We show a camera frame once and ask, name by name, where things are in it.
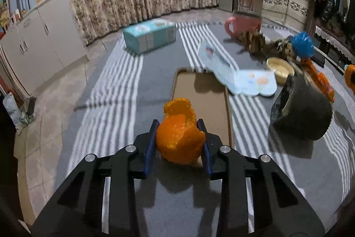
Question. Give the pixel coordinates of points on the cream small bowl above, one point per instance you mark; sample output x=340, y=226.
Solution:
x=281, y=68

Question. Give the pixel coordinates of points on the brown wrapper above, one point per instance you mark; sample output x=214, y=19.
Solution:
x=256, y=44

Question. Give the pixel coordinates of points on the clothes rack with garments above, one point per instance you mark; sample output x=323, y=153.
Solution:
x=337, y=17

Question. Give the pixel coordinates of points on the pink enamel mug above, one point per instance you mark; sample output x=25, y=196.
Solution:
x=241, y=23

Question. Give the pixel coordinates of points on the cloth covered chest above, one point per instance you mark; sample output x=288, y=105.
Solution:
x=290, y=13

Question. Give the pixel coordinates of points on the orange snack bag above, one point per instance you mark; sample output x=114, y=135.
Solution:
x=318, y=78

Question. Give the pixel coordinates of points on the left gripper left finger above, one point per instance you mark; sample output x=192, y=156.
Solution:
x=75, y=208

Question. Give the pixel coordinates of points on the brown phone case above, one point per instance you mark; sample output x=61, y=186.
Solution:
x=199, y=95

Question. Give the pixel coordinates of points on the low bench with lace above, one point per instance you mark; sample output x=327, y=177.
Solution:
x=337, y=44

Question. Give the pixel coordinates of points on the blue plastic bag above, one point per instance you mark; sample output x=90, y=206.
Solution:
x=303, y=45

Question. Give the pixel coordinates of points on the teal tissue box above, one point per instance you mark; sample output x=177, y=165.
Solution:
x=149, y=35

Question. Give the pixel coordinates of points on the white cabinet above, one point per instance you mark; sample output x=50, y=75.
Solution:
x=43, y=43

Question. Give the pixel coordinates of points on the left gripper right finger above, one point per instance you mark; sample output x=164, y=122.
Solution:
x=257, y=197

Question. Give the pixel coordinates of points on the orange peel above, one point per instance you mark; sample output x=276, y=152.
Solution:
x=178, y=139

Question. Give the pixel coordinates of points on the light blue picture booklet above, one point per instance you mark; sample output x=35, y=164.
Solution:
x=238, y=81

